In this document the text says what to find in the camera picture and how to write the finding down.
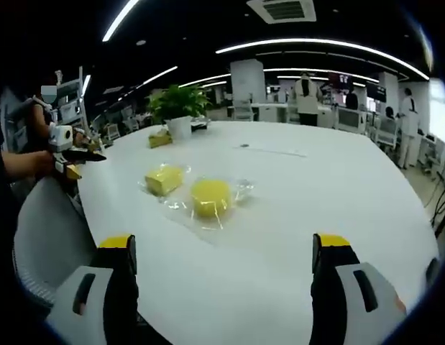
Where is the grey office chair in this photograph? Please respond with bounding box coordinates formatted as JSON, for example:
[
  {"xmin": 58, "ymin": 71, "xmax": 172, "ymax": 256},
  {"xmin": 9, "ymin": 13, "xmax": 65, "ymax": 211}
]
[{"xmin": 12, "ymin": 175, "xmax": 101, "ymax": 313}]

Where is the rectangular yellow silicone block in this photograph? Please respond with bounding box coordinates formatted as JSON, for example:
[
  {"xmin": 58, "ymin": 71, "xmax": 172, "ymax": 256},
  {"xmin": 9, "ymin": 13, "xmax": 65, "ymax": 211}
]
[{"xmin": 144, "ymin": 165, "xmax": 185, "ymax": 197}]

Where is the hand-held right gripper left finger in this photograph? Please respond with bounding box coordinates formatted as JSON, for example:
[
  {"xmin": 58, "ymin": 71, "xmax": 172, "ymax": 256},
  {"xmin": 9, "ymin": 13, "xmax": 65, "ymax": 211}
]
[{"xmin": 45, "ymin": 234, "xmax": 139, "ymax": 345}]

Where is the square yellow wrapped cake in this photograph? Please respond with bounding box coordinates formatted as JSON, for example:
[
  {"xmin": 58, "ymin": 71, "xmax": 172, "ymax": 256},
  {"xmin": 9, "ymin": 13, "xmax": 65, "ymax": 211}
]
[{"xmin": 137, "ymin": 162, "xmax": 193, "ymax": 202}]

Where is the ceiling air vent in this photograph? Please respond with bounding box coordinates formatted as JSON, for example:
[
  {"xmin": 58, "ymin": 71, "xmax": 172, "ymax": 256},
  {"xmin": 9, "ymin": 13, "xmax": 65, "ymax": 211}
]
[{"xmin": 246, "ymin": 0, "xmax": 317, "ymax": 24}]

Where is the round yellow wrapped cake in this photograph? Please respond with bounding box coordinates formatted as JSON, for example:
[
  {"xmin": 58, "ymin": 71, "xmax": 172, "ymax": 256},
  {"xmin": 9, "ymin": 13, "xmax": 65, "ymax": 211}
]
[{"xmin": 160, "ymin": 175, "xmax": 258, "ymax": 233}]

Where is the yellow tissue box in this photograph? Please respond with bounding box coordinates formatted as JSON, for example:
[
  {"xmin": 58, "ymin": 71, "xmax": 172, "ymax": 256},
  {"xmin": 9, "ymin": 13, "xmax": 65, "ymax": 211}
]
[{"xmin": 147, "ymin": 129, "xmax": 173, "ymax": 149}]

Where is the round yellow silicone block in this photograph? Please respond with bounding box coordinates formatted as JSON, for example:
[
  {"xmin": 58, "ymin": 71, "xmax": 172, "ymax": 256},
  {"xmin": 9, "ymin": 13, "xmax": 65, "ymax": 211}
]
[{"xmin": 190, "ymin": 178, "xmax": 233, "ymax": 221}]

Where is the potted green plant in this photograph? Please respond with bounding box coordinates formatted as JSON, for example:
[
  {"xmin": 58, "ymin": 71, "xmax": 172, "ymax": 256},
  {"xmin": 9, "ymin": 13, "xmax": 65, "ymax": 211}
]
[{"xmin": 147, "ymin": 84, "xmax": 211, "ymax": 140}]

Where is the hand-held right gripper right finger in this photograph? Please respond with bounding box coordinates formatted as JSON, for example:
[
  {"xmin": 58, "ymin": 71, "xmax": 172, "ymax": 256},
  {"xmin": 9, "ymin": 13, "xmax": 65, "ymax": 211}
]
[{"xmin": 310, "ymin": 233, "xmax": 407, "ymax": 345}]

